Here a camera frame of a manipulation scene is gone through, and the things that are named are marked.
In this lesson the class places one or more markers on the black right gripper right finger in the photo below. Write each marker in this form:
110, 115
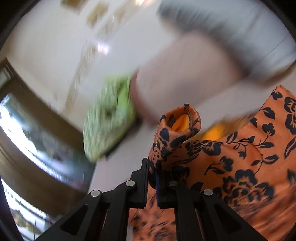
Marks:
201, 215

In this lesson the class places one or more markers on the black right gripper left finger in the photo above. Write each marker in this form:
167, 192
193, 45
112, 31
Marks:
103, 215

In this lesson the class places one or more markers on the orange black floral garment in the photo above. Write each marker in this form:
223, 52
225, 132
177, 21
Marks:
251, 167

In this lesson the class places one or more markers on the brown wooden glass door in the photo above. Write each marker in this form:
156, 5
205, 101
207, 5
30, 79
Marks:
44, 171

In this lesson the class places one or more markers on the green patterned pillow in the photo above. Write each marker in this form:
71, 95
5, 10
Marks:
108, 120

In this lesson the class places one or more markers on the beige quilted bed mattress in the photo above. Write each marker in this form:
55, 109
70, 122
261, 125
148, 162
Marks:
193, 70

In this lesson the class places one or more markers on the light blue folded blanket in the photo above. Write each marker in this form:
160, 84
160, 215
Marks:
249, 30

